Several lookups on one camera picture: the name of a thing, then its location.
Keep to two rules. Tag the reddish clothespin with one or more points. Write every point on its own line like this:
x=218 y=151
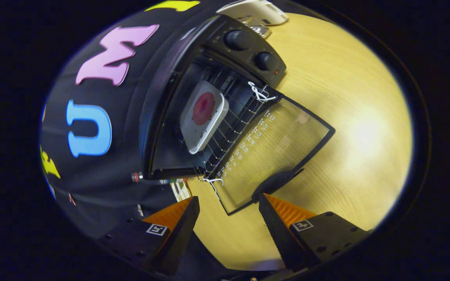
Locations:
x=71 y=199

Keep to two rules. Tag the pink round meat slice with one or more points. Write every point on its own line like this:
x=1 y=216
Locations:
x=203 y=108

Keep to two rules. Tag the black toaster oven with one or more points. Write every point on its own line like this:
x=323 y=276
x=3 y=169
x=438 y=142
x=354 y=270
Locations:
x=162 y=78

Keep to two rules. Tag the white clothespin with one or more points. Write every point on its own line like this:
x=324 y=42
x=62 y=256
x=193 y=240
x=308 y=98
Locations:
x=140 y=210

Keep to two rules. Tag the white square plate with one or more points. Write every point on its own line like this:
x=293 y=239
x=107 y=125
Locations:
x=193 y=136

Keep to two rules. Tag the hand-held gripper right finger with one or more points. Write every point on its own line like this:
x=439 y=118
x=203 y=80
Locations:
x=275 y=230

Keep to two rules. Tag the clear plastic water bottle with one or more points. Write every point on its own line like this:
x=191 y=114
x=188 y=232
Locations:
x=136 y=177

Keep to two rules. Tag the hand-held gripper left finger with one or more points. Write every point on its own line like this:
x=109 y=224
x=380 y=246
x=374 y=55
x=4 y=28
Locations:
x=182 y=234

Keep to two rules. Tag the clear glass cup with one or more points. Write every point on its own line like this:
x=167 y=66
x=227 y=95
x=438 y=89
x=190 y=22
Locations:
x=260 y=31

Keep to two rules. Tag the white bread toaster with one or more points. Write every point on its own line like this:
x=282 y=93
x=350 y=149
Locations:
x=260 y=11

